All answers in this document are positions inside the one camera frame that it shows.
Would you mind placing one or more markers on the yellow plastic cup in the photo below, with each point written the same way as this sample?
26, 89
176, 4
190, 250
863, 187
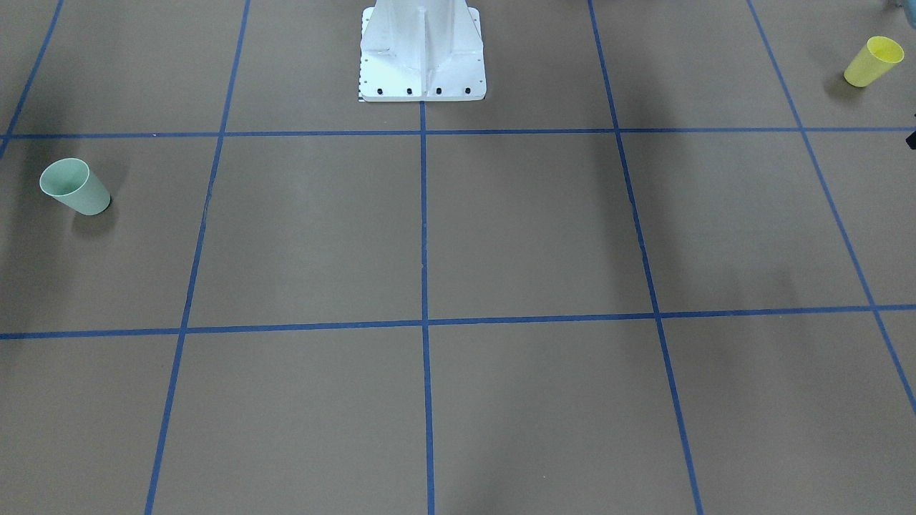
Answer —
877, 57

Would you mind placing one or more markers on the green plastic cup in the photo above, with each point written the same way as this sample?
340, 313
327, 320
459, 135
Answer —
71, 182

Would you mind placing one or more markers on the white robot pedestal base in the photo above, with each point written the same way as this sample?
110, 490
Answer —
421, 51

